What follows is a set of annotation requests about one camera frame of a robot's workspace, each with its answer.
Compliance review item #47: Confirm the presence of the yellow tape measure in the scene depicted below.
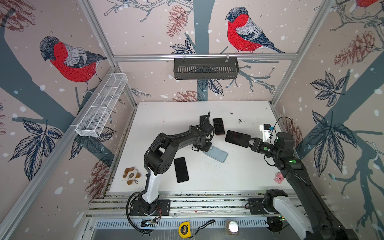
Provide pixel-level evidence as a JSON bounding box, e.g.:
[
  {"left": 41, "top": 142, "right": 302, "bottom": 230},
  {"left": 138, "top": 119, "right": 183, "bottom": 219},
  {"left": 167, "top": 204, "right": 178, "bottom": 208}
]
[{"left": 178, "top": 222, "right": 192, "bottom": 239}]

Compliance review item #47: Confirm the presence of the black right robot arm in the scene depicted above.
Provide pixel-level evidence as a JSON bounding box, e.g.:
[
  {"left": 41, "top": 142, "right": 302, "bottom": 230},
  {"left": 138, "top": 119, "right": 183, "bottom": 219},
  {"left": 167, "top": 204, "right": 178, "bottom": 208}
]
[{"left": 248, "top": 132, "right": 358, "bottom": 240}]

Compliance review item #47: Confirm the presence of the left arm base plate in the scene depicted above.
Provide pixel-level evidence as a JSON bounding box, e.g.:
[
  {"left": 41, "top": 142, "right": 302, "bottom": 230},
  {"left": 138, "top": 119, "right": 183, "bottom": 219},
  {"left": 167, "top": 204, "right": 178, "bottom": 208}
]
[{"left": 127, "top": 200, "right": 171, "bottom": 217}]

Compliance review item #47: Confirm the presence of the light blue phone case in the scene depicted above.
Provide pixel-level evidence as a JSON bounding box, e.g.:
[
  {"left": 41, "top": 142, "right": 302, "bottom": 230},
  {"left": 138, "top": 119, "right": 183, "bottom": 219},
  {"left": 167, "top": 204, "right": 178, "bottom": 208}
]
[{"left": 203, "top": 146, "right": 228, "bottom": 163}]

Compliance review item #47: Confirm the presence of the salmon pink phone case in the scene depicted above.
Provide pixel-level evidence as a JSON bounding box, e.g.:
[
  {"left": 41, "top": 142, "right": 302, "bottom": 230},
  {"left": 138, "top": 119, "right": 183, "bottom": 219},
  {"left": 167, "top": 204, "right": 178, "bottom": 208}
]
[{"left": 212, "top": 117, "right": 226, "bottom": 136}]

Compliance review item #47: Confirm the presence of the small pink toy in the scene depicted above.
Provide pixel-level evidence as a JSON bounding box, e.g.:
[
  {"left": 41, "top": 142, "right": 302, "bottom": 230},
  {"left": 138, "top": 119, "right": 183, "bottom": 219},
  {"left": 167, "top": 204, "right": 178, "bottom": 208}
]
[{"left": 274, "top": 172, "right": 285, "bottom": 185}]

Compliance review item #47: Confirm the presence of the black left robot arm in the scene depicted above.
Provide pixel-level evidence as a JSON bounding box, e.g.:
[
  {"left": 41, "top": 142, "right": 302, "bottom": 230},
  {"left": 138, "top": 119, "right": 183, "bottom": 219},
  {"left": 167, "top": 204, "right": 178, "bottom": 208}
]
[{"left": 139, "top": 123, "right": 214, "bottom": 212}]

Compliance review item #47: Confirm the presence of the black phone case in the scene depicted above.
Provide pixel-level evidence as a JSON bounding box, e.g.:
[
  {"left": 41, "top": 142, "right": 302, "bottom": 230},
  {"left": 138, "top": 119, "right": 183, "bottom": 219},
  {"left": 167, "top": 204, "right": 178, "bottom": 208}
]
[{"left": 199, "top": 115, "right": 210, "bottom": 124}]

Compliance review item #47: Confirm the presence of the round silver puck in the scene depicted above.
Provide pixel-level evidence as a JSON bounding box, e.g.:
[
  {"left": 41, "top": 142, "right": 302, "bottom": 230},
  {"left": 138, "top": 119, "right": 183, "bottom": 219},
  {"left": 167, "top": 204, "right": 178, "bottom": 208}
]
[{"left": 225, "top": 220, "right": 239, "bottom": 235}]

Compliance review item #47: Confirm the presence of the small circuit board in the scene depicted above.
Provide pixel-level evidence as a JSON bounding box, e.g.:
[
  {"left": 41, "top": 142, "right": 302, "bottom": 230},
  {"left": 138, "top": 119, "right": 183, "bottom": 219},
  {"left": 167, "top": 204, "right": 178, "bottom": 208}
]
[{"left": 140, "top": 219, "right": 158, "bottom": 229}]

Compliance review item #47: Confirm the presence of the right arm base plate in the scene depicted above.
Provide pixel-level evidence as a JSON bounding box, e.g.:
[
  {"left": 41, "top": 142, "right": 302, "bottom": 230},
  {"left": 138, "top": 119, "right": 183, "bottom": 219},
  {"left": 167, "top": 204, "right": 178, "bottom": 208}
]
[{"left": 248, "top": 198, "right": 269, "bottom": 215}]

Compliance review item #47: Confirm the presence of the black wall basket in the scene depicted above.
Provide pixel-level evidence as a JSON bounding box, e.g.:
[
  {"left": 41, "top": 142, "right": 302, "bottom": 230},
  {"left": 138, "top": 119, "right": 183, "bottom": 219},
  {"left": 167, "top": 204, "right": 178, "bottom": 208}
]
[{"left": 174, "top": 58, "right": 239, "bottom": 80}]

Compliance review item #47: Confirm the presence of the white wire mesh basket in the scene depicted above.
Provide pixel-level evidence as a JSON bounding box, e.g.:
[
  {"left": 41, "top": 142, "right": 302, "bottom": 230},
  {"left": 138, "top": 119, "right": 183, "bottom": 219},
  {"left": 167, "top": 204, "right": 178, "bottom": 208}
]
[{"left": 76, "top": 73, "right": 128, "bottom": 138}]

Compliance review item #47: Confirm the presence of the black corrugated cable left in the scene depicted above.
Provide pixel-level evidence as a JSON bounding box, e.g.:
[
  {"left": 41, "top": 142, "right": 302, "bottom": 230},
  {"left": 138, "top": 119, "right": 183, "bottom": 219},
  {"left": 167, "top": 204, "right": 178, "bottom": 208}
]
[{"left": 124, "top": 111, "right": 211, "bottom": 235}]

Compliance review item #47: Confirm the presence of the black phone face up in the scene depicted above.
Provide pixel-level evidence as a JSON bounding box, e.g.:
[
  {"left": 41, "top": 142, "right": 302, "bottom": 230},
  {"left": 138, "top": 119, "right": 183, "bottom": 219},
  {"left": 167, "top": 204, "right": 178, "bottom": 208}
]
[{"left": 174, "top": 157, "right": 190, "bottom": 184}]

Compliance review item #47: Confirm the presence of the white phone face down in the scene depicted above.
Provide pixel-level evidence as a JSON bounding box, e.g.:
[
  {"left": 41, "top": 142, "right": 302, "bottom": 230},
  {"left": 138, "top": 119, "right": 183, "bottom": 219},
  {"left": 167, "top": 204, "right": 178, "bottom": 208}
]
[{"left": 225, "top": 130, "right": 251, "bottom": 148}]

